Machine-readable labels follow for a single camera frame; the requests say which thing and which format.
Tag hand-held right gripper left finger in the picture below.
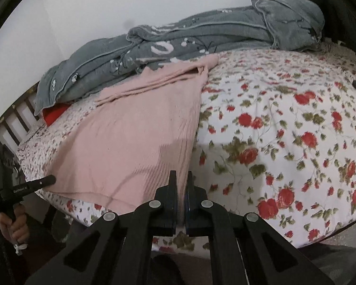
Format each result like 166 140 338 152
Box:
25 171 178 285

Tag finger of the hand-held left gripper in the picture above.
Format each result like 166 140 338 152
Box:
25 175 56 192

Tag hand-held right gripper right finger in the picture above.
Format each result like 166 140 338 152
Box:
185 171 334 285

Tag pink knit sweater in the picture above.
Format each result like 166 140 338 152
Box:
45 54 220 215

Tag person's left hand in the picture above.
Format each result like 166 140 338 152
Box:
0 204 29 244

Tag wooden bed headboard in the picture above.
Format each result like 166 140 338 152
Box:
0 81 46 147

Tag red cloth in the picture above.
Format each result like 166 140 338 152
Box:
42 103 70 127

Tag floral bed sheet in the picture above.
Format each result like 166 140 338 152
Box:
16 42 356 251

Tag person's grey trousers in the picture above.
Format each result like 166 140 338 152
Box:
300 242 356 285

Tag grey fleece blanket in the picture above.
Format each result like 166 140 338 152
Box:
35 0 325 116

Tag black jacket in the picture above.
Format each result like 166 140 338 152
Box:
320 0 356 48

